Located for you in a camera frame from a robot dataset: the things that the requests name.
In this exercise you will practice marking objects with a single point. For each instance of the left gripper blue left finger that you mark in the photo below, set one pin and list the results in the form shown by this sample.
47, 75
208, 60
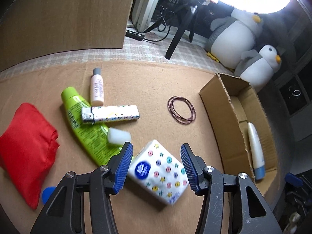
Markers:
64, 210

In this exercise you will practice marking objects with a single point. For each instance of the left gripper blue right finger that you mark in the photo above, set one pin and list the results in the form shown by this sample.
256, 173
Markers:
249, 211

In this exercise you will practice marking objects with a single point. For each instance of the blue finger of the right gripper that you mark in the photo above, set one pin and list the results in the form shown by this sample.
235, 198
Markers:
293, 180

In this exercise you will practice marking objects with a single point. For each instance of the blue round lid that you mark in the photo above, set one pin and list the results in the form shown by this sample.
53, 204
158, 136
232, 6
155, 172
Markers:
46, 194

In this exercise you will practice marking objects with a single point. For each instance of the white blue lotion tube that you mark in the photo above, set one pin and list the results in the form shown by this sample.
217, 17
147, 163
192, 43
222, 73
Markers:
257, 152

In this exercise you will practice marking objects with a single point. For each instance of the red fabric pouch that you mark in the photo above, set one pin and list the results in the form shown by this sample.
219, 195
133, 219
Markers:
28, 152

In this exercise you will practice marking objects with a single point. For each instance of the green tube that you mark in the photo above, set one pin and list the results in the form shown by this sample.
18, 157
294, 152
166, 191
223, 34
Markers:
93, 138

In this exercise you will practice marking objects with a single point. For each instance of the white foam block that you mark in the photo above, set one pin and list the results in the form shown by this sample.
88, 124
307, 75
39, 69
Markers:
118, 137

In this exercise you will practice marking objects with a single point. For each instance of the white dotted tissue pack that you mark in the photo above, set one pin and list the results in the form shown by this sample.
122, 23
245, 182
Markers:
159, 172

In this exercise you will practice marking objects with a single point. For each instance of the patterned slim box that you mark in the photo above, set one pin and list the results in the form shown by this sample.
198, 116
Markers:
107, 114

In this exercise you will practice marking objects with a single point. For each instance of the cardboard box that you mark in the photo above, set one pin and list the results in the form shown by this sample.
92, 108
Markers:
231, 103

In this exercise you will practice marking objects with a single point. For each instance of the small penguin plush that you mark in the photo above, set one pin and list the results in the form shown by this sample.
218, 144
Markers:
257, 68

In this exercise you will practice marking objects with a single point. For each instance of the small pink bottle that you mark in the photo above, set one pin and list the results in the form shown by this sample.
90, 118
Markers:
97, 88

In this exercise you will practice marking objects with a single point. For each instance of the large penguin plush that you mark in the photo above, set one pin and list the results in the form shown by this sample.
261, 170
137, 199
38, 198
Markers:
233, 35

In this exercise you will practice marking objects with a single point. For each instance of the black power strip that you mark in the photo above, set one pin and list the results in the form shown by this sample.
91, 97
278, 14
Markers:
134, 35

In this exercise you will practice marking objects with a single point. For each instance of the black tripod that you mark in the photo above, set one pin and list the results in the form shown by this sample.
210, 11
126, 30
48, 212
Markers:
166, 15

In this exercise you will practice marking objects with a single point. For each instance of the large wooden board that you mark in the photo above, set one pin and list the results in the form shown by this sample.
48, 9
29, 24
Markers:
35, 28

